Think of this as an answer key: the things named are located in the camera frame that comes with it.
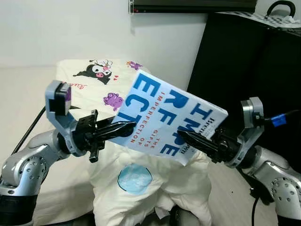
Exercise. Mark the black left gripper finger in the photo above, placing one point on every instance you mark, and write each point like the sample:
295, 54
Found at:
112, 136
120, 127

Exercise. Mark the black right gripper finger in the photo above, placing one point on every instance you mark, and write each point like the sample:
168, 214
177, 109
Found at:
214, 157
197, 141

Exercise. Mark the blue lettered white book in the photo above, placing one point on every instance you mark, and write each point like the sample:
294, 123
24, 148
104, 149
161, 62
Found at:
169, 117

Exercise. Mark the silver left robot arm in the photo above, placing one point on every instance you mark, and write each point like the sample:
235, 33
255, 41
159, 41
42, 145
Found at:
28, 165

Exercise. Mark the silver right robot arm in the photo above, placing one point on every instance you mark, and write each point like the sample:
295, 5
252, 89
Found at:
277, 179

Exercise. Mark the cream cartoon print quilt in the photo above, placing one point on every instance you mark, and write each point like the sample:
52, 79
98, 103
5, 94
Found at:
108, 174

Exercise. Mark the grey robot right leg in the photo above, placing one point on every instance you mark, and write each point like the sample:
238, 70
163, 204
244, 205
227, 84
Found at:
178, 217

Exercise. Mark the black wardrobe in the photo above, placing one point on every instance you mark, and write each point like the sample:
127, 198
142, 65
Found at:
244, 70

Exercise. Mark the black white checkered board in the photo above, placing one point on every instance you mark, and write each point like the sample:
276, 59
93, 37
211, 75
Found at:
263, 19

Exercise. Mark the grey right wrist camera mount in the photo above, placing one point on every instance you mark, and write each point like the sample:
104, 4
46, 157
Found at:
251, 113

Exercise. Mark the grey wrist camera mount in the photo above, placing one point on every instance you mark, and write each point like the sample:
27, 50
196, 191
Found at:
59, 99
251, 113

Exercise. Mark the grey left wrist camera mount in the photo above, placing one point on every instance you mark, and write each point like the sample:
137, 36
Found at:
59, 99

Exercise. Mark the black wall shelf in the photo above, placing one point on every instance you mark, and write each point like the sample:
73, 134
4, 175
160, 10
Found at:
188, 5

